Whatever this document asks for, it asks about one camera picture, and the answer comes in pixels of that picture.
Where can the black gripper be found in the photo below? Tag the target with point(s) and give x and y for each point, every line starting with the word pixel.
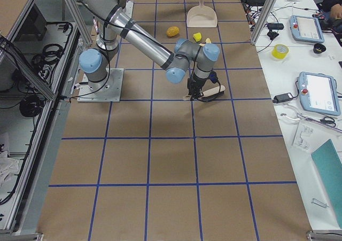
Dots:
pixel 196 84

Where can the beige hand brush black bristles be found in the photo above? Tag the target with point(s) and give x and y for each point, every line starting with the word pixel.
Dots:
pixel 207 95

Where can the beige plastic dustpan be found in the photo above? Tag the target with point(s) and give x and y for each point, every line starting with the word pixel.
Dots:
pixel 201 16

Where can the yellow sponge piece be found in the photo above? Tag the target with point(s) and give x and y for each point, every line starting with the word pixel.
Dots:
pixel 197 37

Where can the golden brown potato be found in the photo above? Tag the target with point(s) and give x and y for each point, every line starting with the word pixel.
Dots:
pixel 172 31

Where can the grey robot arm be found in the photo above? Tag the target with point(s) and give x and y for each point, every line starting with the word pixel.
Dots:
pixel 113 22

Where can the yellow tape roll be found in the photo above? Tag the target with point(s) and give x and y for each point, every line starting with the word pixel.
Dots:
pixel 280 51

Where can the upper blue teach pendant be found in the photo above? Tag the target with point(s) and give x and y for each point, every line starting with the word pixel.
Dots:
pixel 306 29

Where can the blue teach pendant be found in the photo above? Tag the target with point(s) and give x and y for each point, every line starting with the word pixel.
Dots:
pixel 318 93
pixel 306 29

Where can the lower blue teach pendant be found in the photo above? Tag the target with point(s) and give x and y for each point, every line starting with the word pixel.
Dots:
pixel 318 93

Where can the small black bowl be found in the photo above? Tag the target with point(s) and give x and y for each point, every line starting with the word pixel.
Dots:
pixel 319 48

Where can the black scissors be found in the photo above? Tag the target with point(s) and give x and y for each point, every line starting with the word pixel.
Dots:
pixel 328 121

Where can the teal notebook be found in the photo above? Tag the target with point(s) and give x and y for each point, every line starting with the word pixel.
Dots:
pixel 328 164

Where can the aluminium frame post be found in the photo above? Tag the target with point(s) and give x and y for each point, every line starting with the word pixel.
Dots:
pixel 266 10

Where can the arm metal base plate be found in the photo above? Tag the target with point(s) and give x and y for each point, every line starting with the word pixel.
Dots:
pixel 108 90

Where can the black power brick with cable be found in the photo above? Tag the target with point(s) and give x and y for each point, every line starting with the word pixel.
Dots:
pixel 282 98

